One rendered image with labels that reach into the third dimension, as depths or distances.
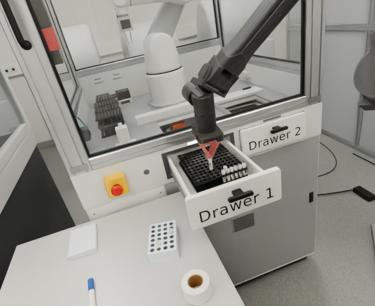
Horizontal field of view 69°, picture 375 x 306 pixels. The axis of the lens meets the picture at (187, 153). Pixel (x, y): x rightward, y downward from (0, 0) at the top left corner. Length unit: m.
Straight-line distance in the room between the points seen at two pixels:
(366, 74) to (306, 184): 1.05
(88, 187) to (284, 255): 1.07
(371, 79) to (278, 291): 1.40
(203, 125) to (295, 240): 1.01
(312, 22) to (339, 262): 1.27
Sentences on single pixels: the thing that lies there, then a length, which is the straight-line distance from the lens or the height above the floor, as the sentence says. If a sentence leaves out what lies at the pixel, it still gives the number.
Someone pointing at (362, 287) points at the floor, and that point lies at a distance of 1.76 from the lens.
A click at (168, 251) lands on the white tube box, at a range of 0.81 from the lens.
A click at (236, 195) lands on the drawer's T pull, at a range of 0.76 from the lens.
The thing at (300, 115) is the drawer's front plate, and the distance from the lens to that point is 1.20.
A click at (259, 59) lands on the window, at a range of 1.07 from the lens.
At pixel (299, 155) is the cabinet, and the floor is 0.73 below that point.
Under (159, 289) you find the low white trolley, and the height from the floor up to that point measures 0.76.
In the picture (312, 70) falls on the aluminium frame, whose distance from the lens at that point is 1.20.
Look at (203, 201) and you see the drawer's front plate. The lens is 0.76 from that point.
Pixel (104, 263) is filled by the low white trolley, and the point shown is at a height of 0.76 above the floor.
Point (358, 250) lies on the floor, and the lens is 1.92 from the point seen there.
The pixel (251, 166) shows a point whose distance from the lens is 0.92.
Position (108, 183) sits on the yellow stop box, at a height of 0.90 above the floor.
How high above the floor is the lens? 1.37
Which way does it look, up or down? 27 degrees down
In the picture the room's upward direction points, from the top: 12 degrees counter-clockwise
